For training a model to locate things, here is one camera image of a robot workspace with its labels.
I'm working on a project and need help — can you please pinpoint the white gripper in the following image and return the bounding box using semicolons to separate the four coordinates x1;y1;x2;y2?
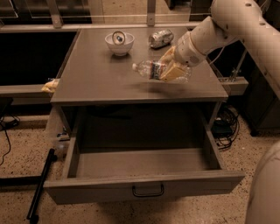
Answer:
159;31;207;82

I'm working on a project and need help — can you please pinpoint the clear plastic water bottle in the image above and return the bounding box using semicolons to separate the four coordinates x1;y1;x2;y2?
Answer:
132;60;192;83

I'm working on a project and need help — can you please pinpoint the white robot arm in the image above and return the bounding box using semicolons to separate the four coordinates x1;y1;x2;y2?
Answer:
162;0;280;224

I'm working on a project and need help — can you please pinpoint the open grey top drawer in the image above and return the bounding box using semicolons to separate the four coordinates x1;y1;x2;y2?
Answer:
45;106;244;204

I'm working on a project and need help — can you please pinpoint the crushed silver soda can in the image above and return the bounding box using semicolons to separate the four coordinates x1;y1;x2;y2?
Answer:
149;29;174;49

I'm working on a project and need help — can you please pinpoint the white ceramic bowl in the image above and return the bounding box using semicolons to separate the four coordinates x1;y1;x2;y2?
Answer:
105;31;135;56

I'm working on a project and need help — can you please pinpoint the can inside bowl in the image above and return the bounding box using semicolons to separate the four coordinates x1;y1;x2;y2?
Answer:
112;31;126;46

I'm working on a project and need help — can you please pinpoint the grey metal cabinet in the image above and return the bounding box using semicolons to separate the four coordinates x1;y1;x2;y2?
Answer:
51;28;228;137

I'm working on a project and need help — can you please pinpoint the black floor stand bar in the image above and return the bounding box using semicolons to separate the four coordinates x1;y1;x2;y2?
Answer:
26;149;57;224

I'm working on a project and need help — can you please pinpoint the white power cable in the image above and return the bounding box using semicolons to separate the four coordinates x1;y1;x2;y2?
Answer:
208;46;226;66

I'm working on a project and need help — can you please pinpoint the black drawer handle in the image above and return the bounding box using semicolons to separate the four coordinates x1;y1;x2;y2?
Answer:
131;184;165;198

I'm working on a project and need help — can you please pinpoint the black cable on left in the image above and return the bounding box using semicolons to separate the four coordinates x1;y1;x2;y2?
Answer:
0;113;21;166

